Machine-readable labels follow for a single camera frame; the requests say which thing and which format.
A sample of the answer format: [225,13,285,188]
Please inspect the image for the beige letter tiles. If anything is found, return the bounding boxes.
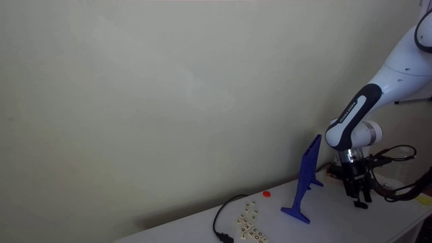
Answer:
[236,201,270,243]

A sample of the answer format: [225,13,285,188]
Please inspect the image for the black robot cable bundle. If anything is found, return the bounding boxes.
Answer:
[368,143,432,202]

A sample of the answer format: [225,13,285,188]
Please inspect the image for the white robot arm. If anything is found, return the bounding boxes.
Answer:
[325,6,432,209]

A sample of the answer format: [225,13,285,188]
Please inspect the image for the blue connect four grid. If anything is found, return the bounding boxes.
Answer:
[281,134,322,224]

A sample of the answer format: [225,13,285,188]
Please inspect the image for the dark blue disc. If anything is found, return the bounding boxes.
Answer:
[353,201,368,209]

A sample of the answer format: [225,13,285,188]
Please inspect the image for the black power cable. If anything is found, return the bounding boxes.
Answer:
[212,193,249,243]

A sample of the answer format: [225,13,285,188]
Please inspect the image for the red disc near grid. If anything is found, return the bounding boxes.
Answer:
[262,190,271,197]

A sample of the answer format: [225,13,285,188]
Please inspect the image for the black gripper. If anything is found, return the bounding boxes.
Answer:
[341,159,372,202]

